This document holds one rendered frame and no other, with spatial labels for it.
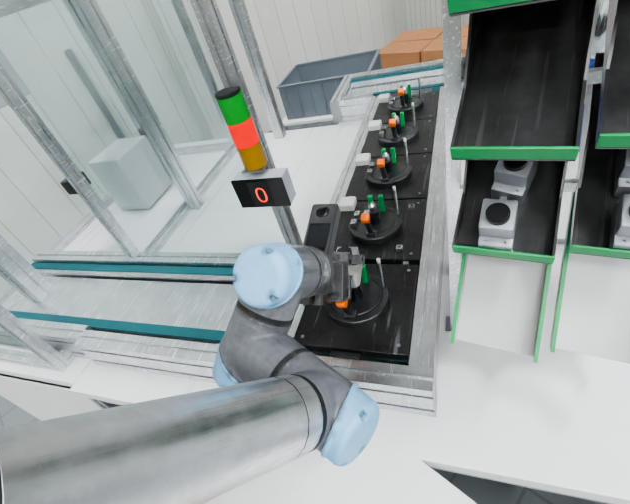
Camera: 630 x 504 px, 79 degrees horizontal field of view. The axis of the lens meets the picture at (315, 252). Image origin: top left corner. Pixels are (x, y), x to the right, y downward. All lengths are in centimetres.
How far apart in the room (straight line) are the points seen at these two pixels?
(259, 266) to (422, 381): 42
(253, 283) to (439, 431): 51
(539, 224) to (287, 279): 38
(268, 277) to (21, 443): 26
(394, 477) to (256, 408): 50
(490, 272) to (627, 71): 34
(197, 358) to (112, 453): 67
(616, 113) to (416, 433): 59
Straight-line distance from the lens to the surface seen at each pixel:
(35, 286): 151
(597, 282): 76
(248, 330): 47
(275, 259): 42
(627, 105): 57
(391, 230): 98
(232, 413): 31
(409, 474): 79
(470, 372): 87
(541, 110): 55
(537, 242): 62
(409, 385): 74
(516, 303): 74
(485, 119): 55
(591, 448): 84
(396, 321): 81
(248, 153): 79
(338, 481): 81
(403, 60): 437
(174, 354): 96
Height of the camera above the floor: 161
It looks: 40 degrees down
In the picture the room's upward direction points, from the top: 19 degrees counter-clockwise
